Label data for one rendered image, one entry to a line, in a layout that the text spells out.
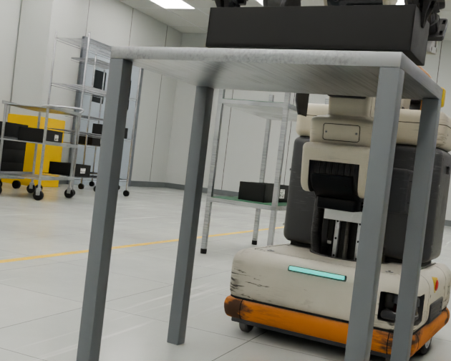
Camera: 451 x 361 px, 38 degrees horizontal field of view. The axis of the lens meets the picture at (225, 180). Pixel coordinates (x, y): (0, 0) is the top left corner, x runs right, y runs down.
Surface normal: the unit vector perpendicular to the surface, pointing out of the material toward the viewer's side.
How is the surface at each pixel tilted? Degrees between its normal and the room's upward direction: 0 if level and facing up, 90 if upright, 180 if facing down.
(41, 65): 90
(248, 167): 90
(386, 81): 90
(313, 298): 90
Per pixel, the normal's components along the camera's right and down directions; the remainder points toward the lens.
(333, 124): -0.47, 0.11
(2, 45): 0.91, 0.11
